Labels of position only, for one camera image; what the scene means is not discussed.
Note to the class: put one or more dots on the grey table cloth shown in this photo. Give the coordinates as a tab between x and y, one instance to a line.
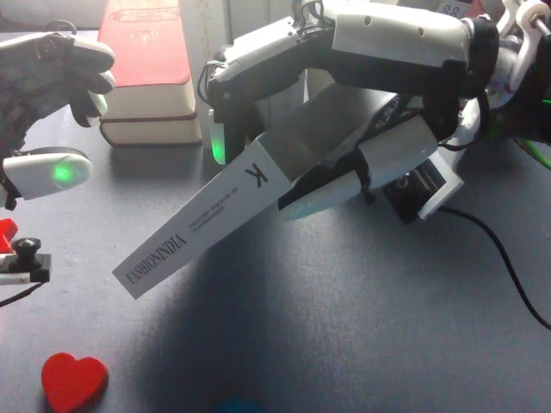
344	322

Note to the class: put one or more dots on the white book with K spine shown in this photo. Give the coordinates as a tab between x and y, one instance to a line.
193	232

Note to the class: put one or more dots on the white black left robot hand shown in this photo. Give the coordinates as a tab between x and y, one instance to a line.
387	38

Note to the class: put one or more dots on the blue toy block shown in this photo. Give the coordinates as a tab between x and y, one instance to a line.
237	406

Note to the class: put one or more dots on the red toy block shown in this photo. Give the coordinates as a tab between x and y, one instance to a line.
5	234

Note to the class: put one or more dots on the red heart block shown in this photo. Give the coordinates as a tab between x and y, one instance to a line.
73	383

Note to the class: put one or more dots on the thick red cover book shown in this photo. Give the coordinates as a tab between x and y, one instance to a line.
146	51

